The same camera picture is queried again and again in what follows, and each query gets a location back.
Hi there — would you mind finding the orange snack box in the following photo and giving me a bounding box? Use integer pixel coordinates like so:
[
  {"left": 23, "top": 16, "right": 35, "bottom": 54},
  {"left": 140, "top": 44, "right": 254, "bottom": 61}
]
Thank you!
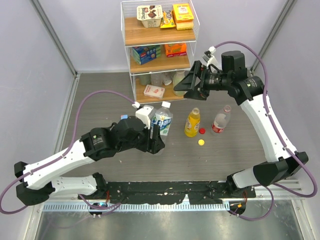
[{"left": 164, "top": 43, "right": 187, "bottom": 58}]

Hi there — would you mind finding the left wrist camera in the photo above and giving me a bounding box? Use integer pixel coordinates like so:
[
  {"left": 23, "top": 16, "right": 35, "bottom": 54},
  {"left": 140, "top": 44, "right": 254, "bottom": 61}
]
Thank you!
[{"left": 132, "top": 101, "right": 156, "bottom": 129}]

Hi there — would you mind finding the pale green drink bottle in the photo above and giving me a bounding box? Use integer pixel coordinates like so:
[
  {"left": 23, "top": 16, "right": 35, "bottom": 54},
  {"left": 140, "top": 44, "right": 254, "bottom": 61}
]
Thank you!
[{"left": 172, "top": 70, "right": 186, "bottom": 97}]

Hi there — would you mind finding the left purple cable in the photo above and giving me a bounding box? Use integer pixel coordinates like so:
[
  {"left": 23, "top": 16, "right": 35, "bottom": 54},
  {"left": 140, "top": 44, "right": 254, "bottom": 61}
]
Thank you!
[{"left": 0, "top": 90, "right": 140, "bottom": 215}]

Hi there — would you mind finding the purple cable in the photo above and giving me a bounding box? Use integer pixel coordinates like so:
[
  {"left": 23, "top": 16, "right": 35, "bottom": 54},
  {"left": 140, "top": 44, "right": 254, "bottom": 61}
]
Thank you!
[
  {"left": 214, "top": 41, "right": 316, "bottom": 221},
  {"left": 0, "top": 90, "right": 140, "bottom": 215}
]

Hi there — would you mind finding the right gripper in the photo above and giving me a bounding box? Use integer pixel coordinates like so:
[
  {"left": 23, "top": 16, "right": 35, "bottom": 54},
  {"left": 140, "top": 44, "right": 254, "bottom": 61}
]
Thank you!
[{"left": 174, "top": 60, "right": 232, "bottom": 101}]

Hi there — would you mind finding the yellow candy bag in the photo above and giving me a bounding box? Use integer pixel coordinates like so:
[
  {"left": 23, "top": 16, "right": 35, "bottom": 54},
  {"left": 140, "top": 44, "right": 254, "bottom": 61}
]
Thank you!
[{"left": 160, "top": 10, "right": 176, "bottom": 29}]

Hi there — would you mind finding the small white bottle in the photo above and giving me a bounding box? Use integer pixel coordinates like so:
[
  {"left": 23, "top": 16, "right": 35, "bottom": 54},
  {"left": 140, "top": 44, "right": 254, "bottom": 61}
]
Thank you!
[{"left": 162, "top": 73, "right": 172, "bottom": 86}]

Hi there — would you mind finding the chocolate pudding cup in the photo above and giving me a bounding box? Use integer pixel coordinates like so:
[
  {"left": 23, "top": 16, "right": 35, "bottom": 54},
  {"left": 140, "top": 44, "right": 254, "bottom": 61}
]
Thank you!
[{"left": 136, "top": 5, "right": 163, "bottom": 28}]

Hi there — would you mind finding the blue white bottle cap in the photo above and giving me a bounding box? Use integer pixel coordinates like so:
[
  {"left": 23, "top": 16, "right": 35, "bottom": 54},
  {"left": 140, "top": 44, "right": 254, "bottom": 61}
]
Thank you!
[{"left": 161, "top": 101, "right": 171, "bottom": 109}]

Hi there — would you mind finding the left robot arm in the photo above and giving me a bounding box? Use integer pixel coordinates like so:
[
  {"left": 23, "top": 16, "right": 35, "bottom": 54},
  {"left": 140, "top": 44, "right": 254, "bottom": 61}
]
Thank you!
[{"left": 14, "top": 116, "right": 165, "bottom": 206}]

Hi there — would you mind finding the yellow sponge pack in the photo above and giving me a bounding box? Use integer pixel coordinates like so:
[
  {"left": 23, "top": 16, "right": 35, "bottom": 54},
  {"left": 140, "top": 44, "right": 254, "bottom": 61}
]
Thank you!
[{"left": 172, "top": 3, "right": 194, "bottom": 31}]

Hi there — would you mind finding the yellow juice bottle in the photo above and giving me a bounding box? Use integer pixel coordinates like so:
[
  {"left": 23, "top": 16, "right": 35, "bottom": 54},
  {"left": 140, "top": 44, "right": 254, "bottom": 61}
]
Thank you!
[{"left": 184, "top": 107, "right": 201, "bottom": 138}]

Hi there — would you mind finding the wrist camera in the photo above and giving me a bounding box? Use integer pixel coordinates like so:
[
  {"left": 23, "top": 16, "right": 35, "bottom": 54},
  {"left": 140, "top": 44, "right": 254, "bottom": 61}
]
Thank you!
[
  {"left": 202, "top": 46, "right": 218, "bottom": 68},
  {"left": 132, "top": 101, "right": 156, "bottom": 129}
]

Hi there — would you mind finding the small blue-label water bottle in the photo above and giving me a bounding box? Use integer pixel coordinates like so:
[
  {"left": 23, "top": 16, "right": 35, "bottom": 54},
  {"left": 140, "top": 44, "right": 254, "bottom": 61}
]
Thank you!
[{"left": 150, "top": 106, "right": 173, "bottom": 143}]

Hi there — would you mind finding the white wire shelf rack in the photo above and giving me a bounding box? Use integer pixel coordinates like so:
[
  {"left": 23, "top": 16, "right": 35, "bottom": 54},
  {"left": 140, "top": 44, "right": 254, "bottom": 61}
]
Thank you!
[{"left": 120, "top": 0, "right": 201, "bottom": 105}]

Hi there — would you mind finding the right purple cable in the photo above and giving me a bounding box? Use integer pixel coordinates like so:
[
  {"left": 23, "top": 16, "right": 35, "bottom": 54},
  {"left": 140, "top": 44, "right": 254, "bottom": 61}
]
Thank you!
[{"left": 214, "top": 41, "right": 316, "bottom": 221}]

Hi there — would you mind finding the blue green box pack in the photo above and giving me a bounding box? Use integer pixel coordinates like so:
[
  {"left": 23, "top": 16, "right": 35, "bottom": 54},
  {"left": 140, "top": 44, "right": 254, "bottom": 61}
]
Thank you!
[{"left": 131, "top": 45, "right": 161, "bottom": 65}]

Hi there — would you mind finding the red white card box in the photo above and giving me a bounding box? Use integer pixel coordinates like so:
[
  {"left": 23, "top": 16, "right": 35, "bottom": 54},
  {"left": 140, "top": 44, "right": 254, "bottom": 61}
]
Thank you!
[{"left": 143, "top": 84, "right": 166, "bottom": 99}]

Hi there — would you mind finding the clear red-label water bottle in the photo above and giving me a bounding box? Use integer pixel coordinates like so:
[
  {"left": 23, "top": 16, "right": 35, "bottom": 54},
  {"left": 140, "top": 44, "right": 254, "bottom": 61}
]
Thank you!
[{"left": 211, "top": 105, "right": 232, "bottom": 134}]

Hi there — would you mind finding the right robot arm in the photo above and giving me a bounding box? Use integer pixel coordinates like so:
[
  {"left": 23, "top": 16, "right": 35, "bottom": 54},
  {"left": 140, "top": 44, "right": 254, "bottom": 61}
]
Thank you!
[{"left": 174, "top": 50, "right": 309, "bottom": 198}]

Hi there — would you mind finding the clear plastic cup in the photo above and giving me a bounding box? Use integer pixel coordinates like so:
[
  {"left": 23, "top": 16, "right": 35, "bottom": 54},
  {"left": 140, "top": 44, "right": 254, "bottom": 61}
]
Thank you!
[{"left": 150, "top": 73, "right": 164, "bottom": 87}]

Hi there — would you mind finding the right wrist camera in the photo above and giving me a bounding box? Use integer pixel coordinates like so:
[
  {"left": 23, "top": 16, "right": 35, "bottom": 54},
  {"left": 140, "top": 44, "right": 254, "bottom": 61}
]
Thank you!
[{"left": 202, "top": 46, "right": 218, "bottom": 68}]

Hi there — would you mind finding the white cable duct strip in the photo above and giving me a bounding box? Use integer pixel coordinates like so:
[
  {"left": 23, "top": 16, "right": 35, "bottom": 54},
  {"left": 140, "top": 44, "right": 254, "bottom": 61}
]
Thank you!
[{"left": 42, "top": 201, "right": 230, "bottom": 212}]

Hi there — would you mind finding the red bottle cap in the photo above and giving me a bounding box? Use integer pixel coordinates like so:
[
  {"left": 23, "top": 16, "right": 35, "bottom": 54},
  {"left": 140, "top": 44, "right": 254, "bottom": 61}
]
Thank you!
[{"left": 199, "top": 128, "right": 206, "bottom": 134}]

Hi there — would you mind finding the blue toothbrush box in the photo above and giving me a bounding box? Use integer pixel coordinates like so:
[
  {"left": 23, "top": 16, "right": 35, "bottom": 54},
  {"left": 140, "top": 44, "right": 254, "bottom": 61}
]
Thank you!
[{"left": 120, "top": 114, "right": 129, "bottom": 120}]

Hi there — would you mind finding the yellow bottle cap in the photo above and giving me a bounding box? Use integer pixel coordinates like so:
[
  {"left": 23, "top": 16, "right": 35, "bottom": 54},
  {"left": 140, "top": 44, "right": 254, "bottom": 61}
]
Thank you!
[{"left": 198, "top": 139, "right": 205, "bottom": 146}]

